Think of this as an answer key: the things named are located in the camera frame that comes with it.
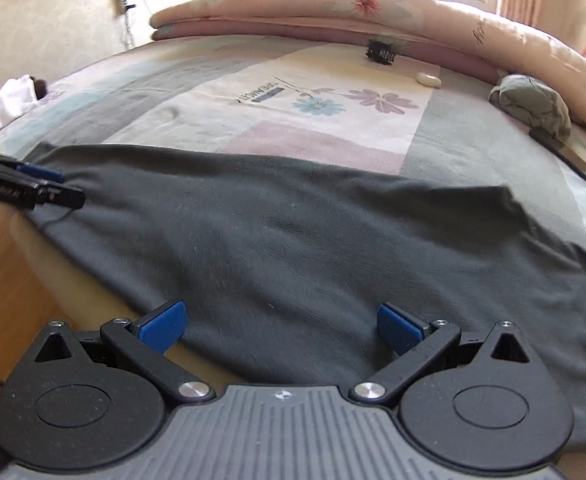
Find grey-green bundled cloth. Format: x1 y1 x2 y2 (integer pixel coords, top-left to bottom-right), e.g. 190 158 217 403
488 74 572 137

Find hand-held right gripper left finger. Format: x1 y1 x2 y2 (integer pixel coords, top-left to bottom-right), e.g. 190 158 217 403
33 299 216 406

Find dark grey pants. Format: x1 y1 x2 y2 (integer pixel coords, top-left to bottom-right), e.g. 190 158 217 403
20 142 586 453

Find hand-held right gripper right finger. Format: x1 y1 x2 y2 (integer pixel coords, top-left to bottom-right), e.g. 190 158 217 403
349 302 531 405

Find black smartphone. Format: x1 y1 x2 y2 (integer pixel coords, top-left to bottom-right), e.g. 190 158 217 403
528 127 586 188

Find white cloth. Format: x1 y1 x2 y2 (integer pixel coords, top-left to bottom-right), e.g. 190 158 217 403
0 75 41 147

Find pink floral quilt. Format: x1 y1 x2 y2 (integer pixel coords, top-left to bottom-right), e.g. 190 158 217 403
149 0 586 148

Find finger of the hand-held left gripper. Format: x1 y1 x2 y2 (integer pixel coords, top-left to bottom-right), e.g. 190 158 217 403
0 156 66 184
32 184 88 211

